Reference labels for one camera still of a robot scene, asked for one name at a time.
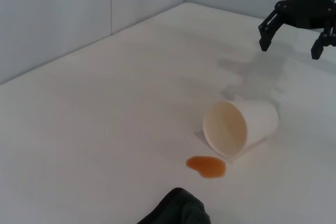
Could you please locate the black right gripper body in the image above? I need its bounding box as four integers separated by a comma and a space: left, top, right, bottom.
274, 0, 336, 30

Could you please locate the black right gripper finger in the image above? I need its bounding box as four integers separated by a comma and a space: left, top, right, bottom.
311, 22, 336, 60
258, 8, 286, 52

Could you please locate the white paper cup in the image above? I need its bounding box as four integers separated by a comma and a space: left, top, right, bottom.
203, 100, 279, 156

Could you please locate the dark blue rag with loop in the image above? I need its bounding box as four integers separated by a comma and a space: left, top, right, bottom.
136, 187, 212, 224

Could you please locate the orange-brown liquid stain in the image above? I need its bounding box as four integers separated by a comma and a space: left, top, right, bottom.
186, 155, 227, 180

